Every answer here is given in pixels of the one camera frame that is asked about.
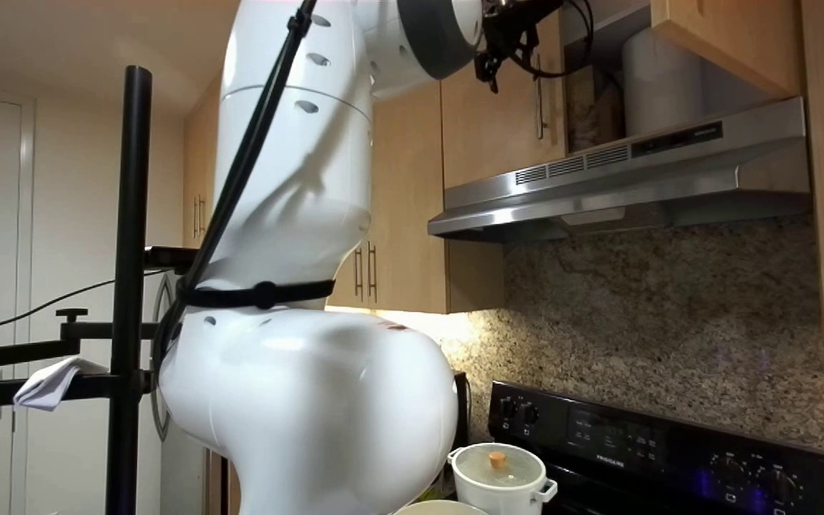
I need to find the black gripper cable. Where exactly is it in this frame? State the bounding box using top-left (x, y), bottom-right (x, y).
top-left (512, 0), bottom-right (598, 86)

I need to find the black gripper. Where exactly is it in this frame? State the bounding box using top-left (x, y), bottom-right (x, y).
top-left (473, 0), bottom-right (566, 95)

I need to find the white crumpled cloth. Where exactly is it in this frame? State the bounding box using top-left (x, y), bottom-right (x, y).
top-left (11, 354), bottom-right (110, 414)

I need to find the white pot rim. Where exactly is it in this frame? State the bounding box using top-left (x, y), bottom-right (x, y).
top-left (392, 497), bottom-right (490, 515)

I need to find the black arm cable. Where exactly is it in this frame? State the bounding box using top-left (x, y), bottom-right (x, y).
top-left (148, 0), bottom-right (339, 377)

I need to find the silver cupboard door handle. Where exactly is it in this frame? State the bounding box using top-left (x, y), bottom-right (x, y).
top-left (533, 69), bottom-right (555, 142)

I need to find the silver vent duct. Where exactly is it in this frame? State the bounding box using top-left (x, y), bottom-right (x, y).
top-left (620, 25), bottom-right (721, 136)

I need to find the black stove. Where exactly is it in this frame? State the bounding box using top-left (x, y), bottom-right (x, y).
top-left (486, 380), bottom-right (824, 515)

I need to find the wide wooden cabinet door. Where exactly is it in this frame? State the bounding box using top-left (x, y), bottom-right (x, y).
top-left (363, 81), bottom-right (449, 315)

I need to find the narrow wooden cabinet door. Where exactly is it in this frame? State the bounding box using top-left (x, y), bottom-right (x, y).
top-left (326, 237), bottom-right (369, 309)

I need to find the silver cabinet handle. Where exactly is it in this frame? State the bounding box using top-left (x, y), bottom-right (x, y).
top-left (349, 242), bottom-right (366, 301)
top-left (363, 242), bottom-right (381, 304)

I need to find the black metal stand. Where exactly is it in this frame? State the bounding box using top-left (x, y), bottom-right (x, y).
top-left (0, 62), bottom-right (207, 515)

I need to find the stainless steel range hood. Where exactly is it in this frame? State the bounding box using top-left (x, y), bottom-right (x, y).
top-left (427, 95), bottom-right (814, 241)

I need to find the black rectangular appliance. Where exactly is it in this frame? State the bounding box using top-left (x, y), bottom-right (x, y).
top-left (449, 368), bottom-right (473, 453)

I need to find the thin black wall cable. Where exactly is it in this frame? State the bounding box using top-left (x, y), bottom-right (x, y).
top-left (0, 275), bottom-right (121, 344)

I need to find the white pot with lid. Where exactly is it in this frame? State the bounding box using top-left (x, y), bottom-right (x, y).
top-left (447, 440), bottom-right (560, 515)

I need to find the brown cardboard box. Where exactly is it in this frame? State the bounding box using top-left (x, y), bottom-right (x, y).
top-left (563, 62), bottom-right (628, 155)

